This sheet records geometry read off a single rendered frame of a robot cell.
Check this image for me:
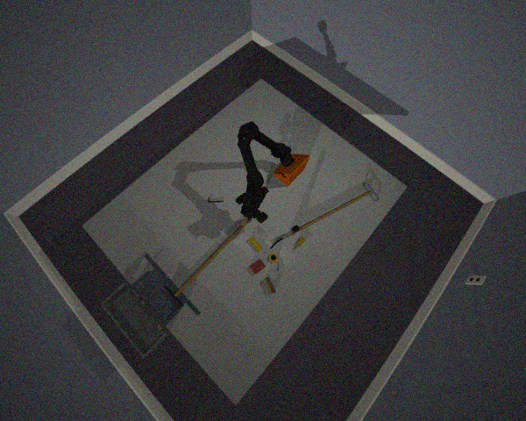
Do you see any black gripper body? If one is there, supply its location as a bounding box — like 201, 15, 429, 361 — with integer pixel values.
236, 195, 268, 224

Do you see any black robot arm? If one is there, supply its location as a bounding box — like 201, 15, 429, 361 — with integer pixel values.
238, 122, 295, 218

